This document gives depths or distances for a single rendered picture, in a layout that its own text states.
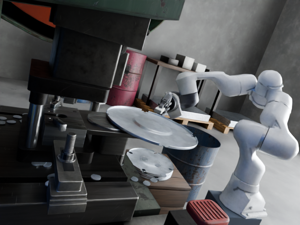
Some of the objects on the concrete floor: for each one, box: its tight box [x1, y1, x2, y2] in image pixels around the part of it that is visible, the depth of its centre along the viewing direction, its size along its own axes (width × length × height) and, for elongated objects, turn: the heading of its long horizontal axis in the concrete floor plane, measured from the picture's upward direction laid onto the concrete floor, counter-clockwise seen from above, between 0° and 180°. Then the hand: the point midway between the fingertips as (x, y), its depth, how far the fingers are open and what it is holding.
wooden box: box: [125, 149, 191, 215], centre depth 141 cm, size 40×38×35 cm
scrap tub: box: [161, 124, 221, 202], centre depth 185 cm, size 42×42×48 cm
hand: (159, 110), depth 95 cm, fingers closed
